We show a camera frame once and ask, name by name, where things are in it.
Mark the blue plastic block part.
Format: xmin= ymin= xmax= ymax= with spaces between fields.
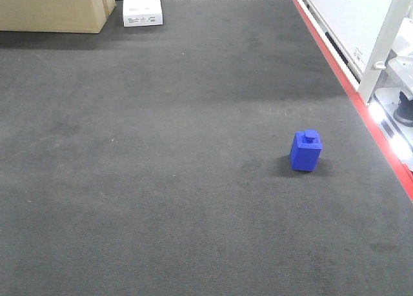
xmin=289 ymin=129 xmax=323 ymax=172

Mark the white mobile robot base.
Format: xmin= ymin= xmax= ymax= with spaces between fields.
xmin=303 ymin=0 xmax=412 ymax=170

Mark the white long carton box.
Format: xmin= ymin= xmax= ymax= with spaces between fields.
xmin=123 ymin=0 xmax=163 ymax=27

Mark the brown cardboard box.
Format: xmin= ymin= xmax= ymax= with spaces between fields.
xmin=1 ymin=0 xmax=116 ymax=34

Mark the red conveyor side rail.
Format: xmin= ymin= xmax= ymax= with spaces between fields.
xmin=292 ymin=0 xmax=412 ymax=199

